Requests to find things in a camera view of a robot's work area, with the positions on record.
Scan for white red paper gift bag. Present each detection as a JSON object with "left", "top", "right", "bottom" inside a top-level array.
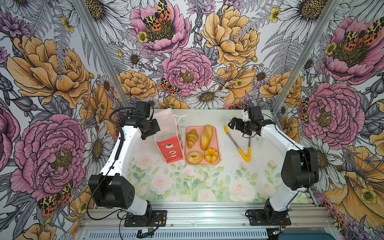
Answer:
[{"left": 154, "top": 108, "right": 185, "bottom": 164}]

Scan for yellow steel tongs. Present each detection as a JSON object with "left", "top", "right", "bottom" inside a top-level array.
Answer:
[{"left": 224, "top": 126, "right": 252, "bottom": 163}]

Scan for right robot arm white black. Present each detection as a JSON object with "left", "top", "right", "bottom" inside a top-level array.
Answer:
[{"left": 224, "top": 107, "right": 320, "bottom": 227}]

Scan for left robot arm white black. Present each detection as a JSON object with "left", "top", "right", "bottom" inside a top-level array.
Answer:
[{"left": 88, "top": 102, "right": 160, "bottom": 226}]

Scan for long bread roll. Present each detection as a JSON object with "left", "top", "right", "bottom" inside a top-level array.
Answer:
[{"left": 200, "top": 125, "right": 213, "bottom": 151}]

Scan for bundt cake bread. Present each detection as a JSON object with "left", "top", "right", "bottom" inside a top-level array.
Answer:
[{"left": 204, "top": 148, "right": 219, "bottom": 164}]

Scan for croissant bread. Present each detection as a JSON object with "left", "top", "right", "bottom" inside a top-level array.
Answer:
[{"left": 186, "top": 129, "right": 199, "bottom": 149}]

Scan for pink plastic tray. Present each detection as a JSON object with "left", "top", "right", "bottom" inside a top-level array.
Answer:
[{"left": 185, "top": 125, "right": 221, "bottom": 165}]

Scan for glazed donut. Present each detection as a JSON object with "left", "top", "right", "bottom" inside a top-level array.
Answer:
[{"left": 186, "top": 151, "right": 203, "bottom": 165}]

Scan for small green circuit board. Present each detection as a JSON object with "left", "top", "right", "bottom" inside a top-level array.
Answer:
[{"left": 136, "top": 228, "right": 156, "bottom": 239}]

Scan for teal box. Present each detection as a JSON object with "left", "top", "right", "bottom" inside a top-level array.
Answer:
[{"left": 278, "top": 233, "right": 336, "bottom": 240}]

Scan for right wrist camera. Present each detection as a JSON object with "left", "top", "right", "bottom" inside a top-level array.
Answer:
[{"left": 243, "top": 108, "right": 250, "bottom": 122}]

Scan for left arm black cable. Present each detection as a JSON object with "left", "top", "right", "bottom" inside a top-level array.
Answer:
[{"left": 86, "top": 107, "right": 136, "bottom": 221}]

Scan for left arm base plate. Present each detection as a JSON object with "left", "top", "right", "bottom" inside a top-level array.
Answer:
[{"left": 124, "top": 210, "right": 168, "bottom": 228}]

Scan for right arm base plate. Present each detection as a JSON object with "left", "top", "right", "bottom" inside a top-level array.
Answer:
[{"left": 245, "top": 209, "right": 292, "bottom": 227}]

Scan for aluminium front rail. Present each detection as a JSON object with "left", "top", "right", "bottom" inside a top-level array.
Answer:
[{"left": 79, "top": 202, "right": 334, "bottom": 231}]

